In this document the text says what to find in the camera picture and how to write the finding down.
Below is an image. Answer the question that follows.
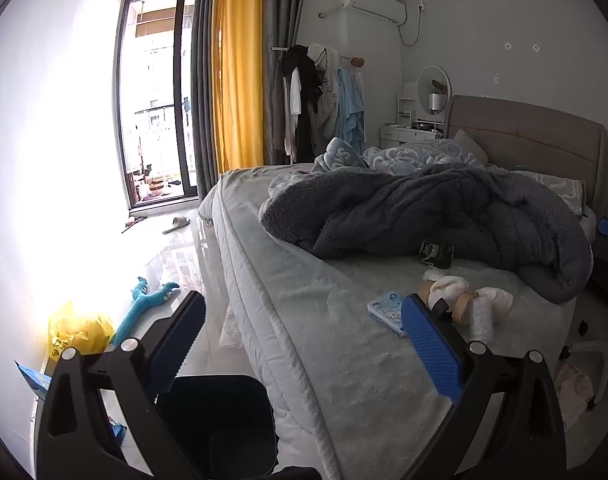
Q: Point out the black packet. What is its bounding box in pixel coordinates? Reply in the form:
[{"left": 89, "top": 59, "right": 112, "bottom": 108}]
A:
[{"left": 418, "top": 239, "right": 455, "bottom": 269}]

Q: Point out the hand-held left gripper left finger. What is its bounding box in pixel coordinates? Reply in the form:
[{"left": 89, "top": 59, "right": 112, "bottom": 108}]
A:
[{"left": 34, "top": 290, "right": 207, "bottom": 480}]

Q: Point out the dark grey fleece blanket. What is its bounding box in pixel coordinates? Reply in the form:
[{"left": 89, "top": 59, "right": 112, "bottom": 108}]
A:
[{"left": 259, "top": 162, "right": 594, "bottom": 305}]

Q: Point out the white air conditioner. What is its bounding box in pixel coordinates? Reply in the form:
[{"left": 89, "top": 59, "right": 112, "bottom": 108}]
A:
[{"left": 339, "top": 0, "right": 406, "bottom": 25}]

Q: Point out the beige pillow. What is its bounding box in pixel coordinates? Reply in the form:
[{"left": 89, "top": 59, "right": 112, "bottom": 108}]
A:
[{"left": 451, "top": 129, "right": 489, "bottom": 167}]

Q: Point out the black trash bin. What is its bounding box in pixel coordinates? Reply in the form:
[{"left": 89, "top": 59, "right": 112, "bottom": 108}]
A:
[{"left": 154, "top": 374, "right": 279, "bottom": 480}]

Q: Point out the clothes rack rod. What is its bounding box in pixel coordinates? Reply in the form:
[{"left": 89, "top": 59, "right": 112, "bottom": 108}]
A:
[{"left": 271, "top": 45, "right": 365, "bottom": 68}]

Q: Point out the white hanging jacket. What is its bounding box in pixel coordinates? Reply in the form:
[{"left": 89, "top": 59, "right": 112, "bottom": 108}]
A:
[{"left": 308, "top": 44, "right": 343, "bottom": 143}]

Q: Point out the bed with grey sheet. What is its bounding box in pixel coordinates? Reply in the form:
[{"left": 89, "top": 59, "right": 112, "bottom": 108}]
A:
[{"left": 198, "top": 162, "right": 599, "bottom": 480}]

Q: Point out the silver table lamp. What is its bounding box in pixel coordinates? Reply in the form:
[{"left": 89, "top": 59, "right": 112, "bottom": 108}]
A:
[{"left": 428, "top": 93, "right": 445, "bottom": 133}]

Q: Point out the white vanity table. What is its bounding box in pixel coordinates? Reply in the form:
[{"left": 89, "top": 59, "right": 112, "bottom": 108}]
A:
[{"left": 380, "top": 122, "right": 443, "bottom": 150}]

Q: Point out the pink cloth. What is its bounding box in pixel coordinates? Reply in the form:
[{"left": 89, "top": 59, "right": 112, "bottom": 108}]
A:
[{"left": 554, "top": 362, "right": 597, "bottom": 428}]

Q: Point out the light blue hanging garment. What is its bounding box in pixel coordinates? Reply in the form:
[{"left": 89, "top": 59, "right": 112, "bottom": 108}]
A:
[{"left": 335, "top": 67, "right": 367, "bottom": 146}]

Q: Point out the blue plush toy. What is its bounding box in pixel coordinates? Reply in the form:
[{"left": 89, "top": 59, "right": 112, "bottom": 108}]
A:
[{"left": 111, "top": 276, "right": 181, "bottom": 346}]

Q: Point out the blue plastic package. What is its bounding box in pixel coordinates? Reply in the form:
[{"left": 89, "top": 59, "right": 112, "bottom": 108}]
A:
[{"left": 14, "top": 360, "right": 127, "bottom": 441}]

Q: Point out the yellow curtain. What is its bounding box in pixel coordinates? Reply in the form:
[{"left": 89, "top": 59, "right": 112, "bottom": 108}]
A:
[{"left": 211, "top": 0, "right": 265, "bottom": 173}]

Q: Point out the white hanging shirt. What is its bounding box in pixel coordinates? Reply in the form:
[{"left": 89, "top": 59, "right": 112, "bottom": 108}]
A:
[{"left": 289, "top": 67, "right": 303, "bottom": 116}]

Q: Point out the blue white tissue pack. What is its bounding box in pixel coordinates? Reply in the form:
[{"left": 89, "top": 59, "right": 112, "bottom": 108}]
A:
[{"left": 367, "top": 291, "right": 409, "bottom": 337}]

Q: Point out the white office chair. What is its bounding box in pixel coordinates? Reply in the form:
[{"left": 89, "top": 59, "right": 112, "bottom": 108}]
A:
[{"left": 558, "top": 310, "right": 608, "bottom": 411}]

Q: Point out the black framed balcony door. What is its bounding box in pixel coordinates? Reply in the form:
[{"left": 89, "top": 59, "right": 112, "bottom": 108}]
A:
[{"left": 111, "top": 0, "right": 199, "bottom": 211}]

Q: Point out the patterned light blue pillow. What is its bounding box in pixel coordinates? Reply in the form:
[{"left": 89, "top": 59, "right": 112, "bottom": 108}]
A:
[{"left": 311, "top": 136, "right": 487, "bottom": 175}]

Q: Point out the bubble wrap sheet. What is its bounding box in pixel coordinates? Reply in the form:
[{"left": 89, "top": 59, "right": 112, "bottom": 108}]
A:
[{"left": 219, "top": 305, "right": 245, "bottom": 352}]

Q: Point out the black hanging garment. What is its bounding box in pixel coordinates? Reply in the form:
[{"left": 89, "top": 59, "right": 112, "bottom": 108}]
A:
[{"left": 283, "top": 44, "right": 325, "bottom": 161}]

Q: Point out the beige hanging garment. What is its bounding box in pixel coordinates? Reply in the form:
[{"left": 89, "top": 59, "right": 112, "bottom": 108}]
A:
[{"left": 270, "top": 55, "right": 292, "bottom": 153}]

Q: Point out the yellow plastic bag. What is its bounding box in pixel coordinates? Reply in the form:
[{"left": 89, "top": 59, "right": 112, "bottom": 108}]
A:
[{"left": 48, "top": 301, "right": 116, "bottom": 362}]

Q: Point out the air conditioner cable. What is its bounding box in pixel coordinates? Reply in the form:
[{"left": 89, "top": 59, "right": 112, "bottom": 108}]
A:
[{"left": 398, "top": 5, "right": 425, "bottom": 47}]

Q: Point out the white desktop shelf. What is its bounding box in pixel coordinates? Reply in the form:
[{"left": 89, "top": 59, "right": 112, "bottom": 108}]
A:
[{"left": 397, "top": 82, "right": 419, "bottom": 128}]

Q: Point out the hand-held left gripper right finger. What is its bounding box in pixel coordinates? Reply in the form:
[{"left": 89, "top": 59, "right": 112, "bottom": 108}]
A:
[{"left": 400, "top": 294, "right": 577, "bottom": 480}]

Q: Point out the grey curtain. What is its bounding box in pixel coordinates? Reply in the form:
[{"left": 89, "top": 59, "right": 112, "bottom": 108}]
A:
[
  {"left": 189, "top": 0, "right": 221, "bottom": 198},
  {"left": 261, "top": 0, "right": 309, "bottom": 166}
]

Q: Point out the beige padded headboard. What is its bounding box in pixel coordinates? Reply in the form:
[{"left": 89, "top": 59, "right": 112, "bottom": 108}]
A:
[{"left": 443, "top": 94, "right": 608, "bottom": 221}]

